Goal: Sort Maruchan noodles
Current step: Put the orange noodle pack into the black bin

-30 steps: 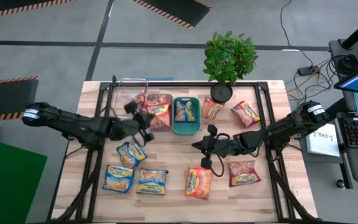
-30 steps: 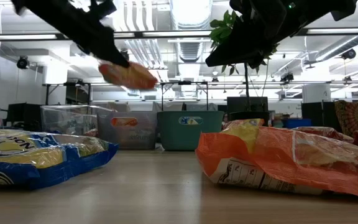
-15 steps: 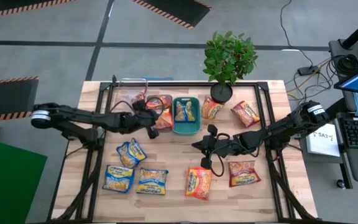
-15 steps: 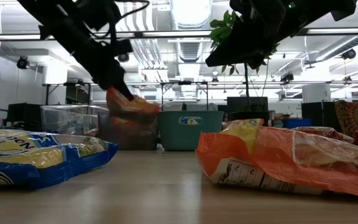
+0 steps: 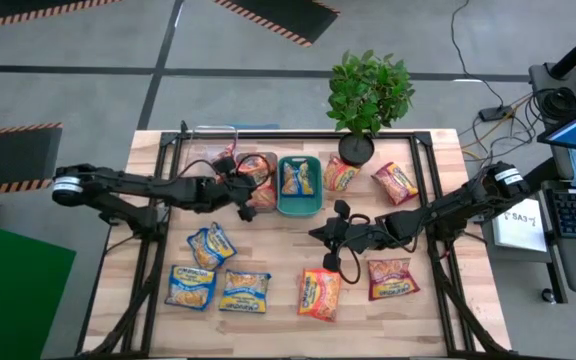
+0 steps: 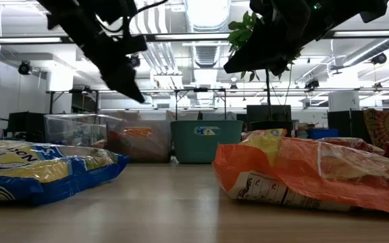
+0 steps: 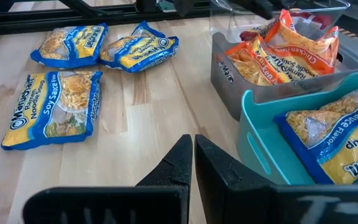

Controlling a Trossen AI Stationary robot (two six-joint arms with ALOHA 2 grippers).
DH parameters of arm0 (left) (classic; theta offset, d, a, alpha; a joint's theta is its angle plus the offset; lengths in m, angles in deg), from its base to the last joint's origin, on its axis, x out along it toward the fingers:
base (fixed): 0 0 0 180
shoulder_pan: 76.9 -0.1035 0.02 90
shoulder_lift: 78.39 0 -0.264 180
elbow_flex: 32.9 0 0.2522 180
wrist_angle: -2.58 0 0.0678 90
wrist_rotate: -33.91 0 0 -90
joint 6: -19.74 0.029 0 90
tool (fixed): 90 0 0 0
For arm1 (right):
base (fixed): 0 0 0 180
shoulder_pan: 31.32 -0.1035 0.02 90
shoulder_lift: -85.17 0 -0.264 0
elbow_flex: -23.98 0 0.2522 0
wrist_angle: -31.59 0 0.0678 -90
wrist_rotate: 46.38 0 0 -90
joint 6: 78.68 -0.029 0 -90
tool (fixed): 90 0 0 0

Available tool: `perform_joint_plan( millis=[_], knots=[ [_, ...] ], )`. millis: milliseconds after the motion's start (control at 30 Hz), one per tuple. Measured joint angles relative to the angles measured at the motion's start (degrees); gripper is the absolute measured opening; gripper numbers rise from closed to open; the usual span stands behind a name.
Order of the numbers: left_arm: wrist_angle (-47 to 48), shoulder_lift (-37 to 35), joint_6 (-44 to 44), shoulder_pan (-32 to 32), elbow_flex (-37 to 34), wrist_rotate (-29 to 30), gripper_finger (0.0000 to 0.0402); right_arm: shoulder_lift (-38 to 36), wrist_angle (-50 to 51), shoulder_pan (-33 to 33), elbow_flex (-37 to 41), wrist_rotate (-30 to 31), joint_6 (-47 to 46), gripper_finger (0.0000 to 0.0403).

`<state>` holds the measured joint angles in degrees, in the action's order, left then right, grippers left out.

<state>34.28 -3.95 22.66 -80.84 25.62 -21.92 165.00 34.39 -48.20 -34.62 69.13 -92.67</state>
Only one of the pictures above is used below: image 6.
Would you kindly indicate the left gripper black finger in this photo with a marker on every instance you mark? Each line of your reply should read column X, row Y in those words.
column 123, row 82

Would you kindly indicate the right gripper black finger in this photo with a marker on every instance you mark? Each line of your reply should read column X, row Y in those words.
column 255, row 57
column 284, row 60

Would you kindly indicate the black ceiling spotlight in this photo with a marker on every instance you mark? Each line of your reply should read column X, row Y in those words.
column 136, row 61
column 24, row 67
column 379, row 58

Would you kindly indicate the green leafy small tree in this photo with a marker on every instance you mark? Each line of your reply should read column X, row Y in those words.
column 238, row 33

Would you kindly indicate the black ceiling device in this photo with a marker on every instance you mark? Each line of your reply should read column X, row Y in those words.
column 312, row 83

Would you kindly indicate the black box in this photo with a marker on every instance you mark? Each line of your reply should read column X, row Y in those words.
column 258, row 113

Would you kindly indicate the black plant pot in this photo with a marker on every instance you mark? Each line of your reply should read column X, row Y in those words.
column 272, row 126

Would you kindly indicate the blue storage bin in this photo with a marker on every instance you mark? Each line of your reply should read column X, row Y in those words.
column 323, row 133

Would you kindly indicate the black office partition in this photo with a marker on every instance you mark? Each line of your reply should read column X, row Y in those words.
column 343, row 123

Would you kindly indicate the teal plastic bin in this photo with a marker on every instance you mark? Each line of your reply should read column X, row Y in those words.
column 208, row 148

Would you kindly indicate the black cabinet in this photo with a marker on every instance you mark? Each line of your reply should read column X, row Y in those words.
column 25, row 126

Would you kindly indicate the patterned orange cloth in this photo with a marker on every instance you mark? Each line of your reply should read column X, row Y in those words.
column 380, row 125

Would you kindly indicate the black metal frame stand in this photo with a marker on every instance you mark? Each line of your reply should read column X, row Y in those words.
column 51, row 101

